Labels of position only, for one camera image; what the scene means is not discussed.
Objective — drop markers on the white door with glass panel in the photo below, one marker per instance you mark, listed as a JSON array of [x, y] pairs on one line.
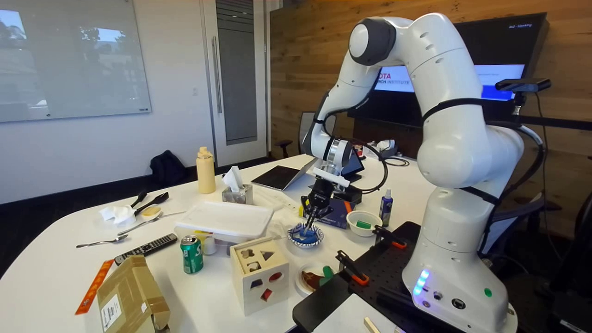
[[237, 75]]

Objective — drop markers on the large wall television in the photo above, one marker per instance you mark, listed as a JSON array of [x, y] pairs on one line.
[[493, 49]]

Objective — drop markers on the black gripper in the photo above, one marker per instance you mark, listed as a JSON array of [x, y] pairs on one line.
[[321, 195]]

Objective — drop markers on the small black plastic spoon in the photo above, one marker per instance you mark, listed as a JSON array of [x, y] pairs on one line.
[[139, 199]]

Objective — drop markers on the blue office chair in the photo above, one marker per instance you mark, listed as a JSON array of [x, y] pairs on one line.
[[511, 223]]

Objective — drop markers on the wooden brush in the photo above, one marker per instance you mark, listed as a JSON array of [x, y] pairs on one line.
[[152, 214]]

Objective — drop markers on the blue book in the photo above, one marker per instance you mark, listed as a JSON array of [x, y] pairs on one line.
[[339, 216]]

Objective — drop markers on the small screen on stand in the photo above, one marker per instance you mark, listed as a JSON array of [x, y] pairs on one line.
[[356, 166]]

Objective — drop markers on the white rectangular tray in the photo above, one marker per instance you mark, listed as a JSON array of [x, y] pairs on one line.
[[224, 220]]

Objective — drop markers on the black backpack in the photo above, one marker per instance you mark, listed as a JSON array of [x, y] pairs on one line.
[[167, 168]]

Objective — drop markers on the clear bowl with blue contents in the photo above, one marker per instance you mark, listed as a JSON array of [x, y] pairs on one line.
[[304, 242]]

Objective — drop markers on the large black plastic spoon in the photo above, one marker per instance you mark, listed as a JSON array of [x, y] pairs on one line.
[[152, 203]]

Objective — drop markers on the silver laptop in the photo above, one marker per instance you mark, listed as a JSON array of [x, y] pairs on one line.
[[297, 186]]

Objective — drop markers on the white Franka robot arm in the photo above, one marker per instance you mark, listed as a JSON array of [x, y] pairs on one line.
[[456, 160]]

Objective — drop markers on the green soda can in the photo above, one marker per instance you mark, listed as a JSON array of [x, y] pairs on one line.
[[191, 255]]

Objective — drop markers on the white desk device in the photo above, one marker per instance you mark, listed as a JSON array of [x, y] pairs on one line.
[[387, 151]]

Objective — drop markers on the small white cup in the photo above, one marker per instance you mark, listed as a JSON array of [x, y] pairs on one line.
[[208, 244]]

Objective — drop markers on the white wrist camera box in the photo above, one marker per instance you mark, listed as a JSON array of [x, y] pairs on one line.
[[330, 175]]

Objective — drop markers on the yellow squeeze bottle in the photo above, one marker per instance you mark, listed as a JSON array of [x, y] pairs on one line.
[[206, 171]]

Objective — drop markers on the glue bottle with blue cap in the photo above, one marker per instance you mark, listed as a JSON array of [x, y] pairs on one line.
[[387, 207]]

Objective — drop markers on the silver metal spoon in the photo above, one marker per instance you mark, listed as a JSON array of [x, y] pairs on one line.
[[112, 238]]

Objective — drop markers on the wall whiteboard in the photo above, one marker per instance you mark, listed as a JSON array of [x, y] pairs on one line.
[[71, 59]]

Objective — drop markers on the white crumpled plastic bag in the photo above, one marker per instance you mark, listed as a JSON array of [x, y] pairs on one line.
[[115, 216]]

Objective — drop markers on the wooden shape sorter cube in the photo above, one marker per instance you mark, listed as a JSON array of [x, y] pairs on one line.
[[260, 273]]

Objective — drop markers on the small black box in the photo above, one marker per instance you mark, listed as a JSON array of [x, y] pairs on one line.
[[354, 195]]

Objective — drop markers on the white plate with brown food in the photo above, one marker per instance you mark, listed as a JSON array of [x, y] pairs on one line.
[[311, 279]]

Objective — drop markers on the black remote control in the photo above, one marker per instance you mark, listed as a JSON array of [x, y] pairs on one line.
[[147, 249]]

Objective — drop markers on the orange ruler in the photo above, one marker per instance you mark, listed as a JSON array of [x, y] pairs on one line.
[[95, 288]]

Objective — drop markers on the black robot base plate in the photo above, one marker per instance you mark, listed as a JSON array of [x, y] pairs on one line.
[[363, 279]]

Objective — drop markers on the grey tissue holder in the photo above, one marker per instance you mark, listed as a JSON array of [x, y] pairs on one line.
[[237, 188]]

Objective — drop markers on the small white bowl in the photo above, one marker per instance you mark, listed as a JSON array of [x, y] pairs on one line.
[[363, 223]]

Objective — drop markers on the brown cardboard box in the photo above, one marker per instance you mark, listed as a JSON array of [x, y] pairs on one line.
[[132, 299]]

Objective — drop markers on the orange and black clamp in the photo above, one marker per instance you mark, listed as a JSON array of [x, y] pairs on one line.
[[352, 269]]

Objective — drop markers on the black flat tablet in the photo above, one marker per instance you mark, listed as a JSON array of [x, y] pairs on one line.
[[278, 177]]

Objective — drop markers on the green toy piece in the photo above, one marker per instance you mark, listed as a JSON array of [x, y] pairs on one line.
[[363, 225]]

